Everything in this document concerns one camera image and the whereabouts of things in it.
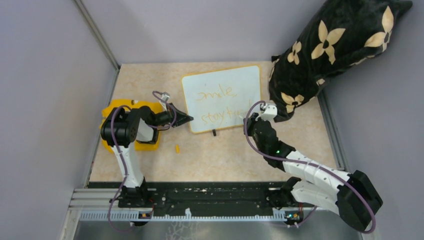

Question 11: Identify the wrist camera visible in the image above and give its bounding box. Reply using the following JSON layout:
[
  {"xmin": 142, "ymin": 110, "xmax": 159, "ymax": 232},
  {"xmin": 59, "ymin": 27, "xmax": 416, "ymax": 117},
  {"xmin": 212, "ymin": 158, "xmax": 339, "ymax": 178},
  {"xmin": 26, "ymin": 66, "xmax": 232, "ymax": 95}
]
[
  {"xmin": 256, "ymin": 103, "xmax": 278, "ymax": 121},
  {"xmin": 160, "ymin": 92, "xmax": 170, "ymax": 106}
]

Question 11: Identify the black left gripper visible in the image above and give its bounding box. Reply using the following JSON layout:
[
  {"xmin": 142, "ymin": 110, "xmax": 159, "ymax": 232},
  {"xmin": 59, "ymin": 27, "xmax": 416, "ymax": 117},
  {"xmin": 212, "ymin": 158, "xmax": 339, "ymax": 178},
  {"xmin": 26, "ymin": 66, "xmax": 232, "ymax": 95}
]
[{"xmin": 151, "ymin": 102, "xmax": 194, "ymax": 127}]

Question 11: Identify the black floral pillow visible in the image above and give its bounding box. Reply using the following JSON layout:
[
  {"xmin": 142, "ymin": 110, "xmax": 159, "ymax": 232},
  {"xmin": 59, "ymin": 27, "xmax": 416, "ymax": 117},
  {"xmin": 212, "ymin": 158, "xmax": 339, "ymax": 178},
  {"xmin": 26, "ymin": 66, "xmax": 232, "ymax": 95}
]
[{"xmin": 268, "ymin": 0, "xmax": 413, "ymax": 123}]

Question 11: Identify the aluminium frame post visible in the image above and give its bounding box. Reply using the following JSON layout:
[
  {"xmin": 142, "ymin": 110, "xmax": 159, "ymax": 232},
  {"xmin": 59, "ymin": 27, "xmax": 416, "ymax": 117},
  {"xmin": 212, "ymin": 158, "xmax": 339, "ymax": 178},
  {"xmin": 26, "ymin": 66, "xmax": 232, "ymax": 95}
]
[{"xmin": 72, "ymin": 0, "xmax": 121, "ymax": 71}]

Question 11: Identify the yellow folded cloth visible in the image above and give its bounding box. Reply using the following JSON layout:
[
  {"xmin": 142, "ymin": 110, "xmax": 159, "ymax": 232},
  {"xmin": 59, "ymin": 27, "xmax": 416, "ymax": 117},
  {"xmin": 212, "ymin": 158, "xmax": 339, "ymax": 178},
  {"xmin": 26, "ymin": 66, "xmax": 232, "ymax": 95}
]
[{"xmin": 100, "ymin": 99, "xmax": 167, "ymax": 153}]

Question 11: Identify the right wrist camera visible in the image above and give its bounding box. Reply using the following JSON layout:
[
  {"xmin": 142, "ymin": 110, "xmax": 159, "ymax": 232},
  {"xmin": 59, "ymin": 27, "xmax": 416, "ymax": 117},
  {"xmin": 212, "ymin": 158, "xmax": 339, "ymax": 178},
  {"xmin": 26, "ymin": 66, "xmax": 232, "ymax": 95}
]
[{"xmin": 256, "ymin": 103, "xmax": 278, "ymax": 121}]

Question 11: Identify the white whiteboard yellow rim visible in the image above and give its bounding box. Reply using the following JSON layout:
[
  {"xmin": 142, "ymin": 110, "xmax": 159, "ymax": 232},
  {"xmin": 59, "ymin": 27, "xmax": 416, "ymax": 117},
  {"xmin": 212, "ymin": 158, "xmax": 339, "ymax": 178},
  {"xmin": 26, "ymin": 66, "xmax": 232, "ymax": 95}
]
[{"xmin": 181, "ymin": 65, "xmax": 261, "ymax": 134}]

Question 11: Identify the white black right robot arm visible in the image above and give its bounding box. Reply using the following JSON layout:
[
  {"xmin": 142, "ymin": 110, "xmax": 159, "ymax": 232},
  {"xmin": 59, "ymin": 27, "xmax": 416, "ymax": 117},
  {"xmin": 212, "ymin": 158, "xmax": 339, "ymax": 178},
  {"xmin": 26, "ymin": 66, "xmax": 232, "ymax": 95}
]
[{"xmin": 243, "ymin": 113, "xmax": 383, "ymax": 234}]

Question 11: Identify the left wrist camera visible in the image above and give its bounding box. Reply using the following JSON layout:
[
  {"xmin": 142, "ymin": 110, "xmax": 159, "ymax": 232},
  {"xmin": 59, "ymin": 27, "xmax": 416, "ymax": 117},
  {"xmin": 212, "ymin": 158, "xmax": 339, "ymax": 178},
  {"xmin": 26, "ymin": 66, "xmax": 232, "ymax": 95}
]
[{"xmin": 160, "ymin": 92, "xmax": 170, "ymax": 106}]

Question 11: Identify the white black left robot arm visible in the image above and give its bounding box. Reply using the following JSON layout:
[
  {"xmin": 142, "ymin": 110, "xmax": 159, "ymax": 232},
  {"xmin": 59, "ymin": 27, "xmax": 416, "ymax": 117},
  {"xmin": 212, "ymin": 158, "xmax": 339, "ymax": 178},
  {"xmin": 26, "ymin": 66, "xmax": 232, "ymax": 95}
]
[{"xmin": 100, "ymin": 103, "xmax": 194, "ymax": 207}]

